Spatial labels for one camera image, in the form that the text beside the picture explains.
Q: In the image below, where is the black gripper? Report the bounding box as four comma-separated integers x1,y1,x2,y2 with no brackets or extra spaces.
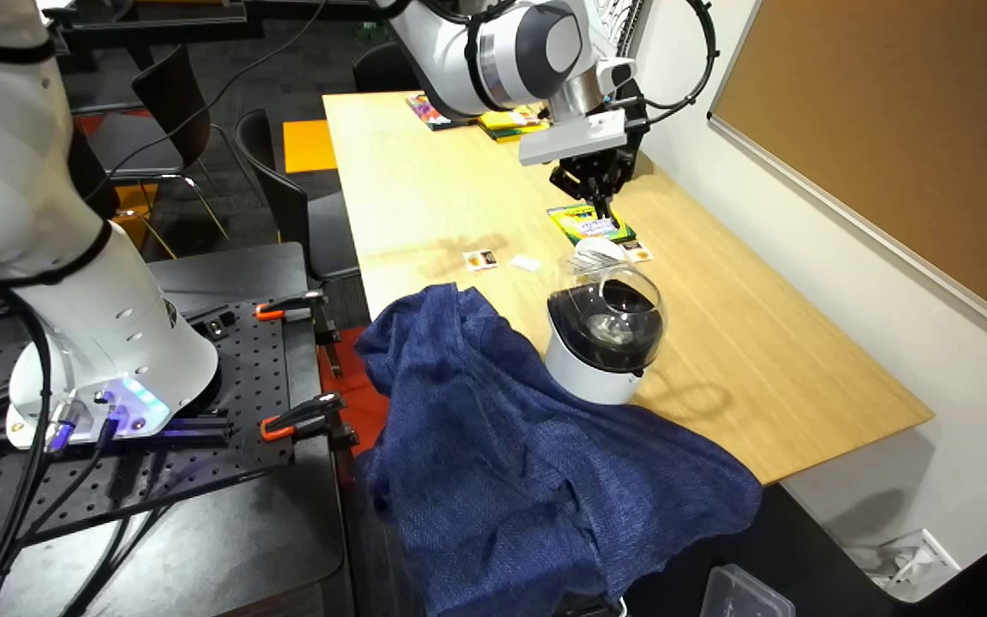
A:
545,142,646,228

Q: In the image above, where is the white mug with star print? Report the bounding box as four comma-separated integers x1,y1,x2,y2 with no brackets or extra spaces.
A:
577,232,641,275

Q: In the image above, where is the green yellow marker box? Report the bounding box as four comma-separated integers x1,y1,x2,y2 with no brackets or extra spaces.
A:
545,204,641,247

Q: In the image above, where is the yellow green packet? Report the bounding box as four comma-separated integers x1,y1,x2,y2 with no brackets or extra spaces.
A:
474,102,549,148

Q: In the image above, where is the colourful printed packet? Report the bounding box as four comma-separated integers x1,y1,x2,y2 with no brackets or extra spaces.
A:
405,91,457,130

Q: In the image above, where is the dark blue cloth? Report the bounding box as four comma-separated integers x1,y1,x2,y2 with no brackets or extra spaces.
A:
353,285,766,617

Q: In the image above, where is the orange square seat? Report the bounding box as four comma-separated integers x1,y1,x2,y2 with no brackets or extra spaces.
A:
281,117,339,180

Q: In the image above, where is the orange floor mat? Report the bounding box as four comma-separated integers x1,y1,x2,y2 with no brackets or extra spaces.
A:
325,324,393,461

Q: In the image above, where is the black chair with curved back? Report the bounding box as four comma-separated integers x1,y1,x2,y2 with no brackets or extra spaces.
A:
229,106,342,289

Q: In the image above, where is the brown cork board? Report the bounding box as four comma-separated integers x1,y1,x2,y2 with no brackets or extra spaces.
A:
707,0,987,367

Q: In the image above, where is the clear plastic bin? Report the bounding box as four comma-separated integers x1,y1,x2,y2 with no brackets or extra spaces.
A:
694,561,798,617

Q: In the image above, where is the black chair with metal legs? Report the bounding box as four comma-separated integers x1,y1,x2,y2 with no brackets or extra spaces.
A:
79,46,234,245

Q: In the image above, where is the white tray with clutter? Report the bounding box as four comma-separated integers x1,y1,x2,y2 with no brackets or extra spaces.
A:
846,525,967,608

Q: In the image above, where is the black perforated breadboard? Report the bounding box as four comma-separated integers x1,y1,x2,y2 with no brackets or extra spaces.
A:
0,236,342,569

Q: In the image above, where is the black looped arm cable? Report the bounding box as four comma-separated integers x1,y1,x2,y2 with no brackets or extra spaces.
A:
627,0,724,130

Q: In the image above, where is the orange handled clamp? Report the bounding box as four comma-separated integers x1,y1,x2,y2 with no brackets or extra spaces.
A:
250,289,331,329
256,390,349,451

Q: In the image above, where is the black base cable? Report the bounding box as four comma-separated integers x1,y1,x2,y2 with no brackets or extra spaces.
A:
0,289,57,617

